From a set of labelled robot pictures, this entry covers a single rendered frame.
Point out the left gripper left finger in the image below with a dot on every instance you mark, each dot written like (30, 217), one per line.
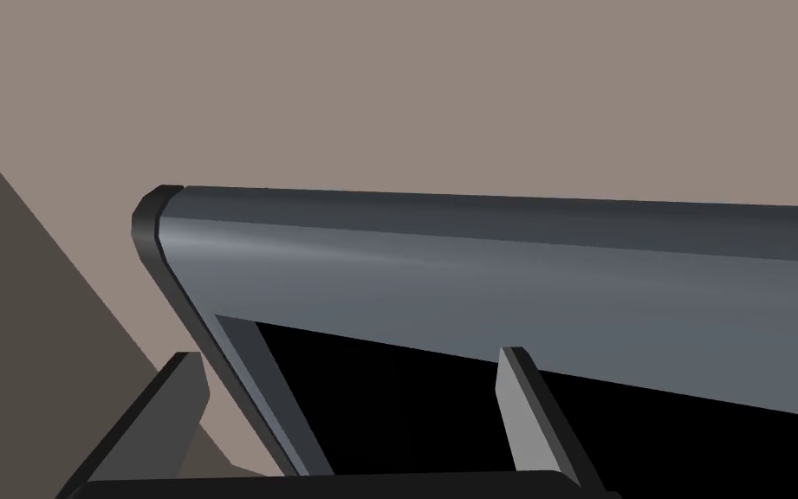
(152, 430)

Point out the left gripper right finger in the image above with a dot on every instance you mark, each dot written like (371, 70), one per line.
(530, 423)

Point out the grey appliance with black window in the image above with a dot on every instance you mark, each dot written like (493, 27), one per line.
(509, 291)

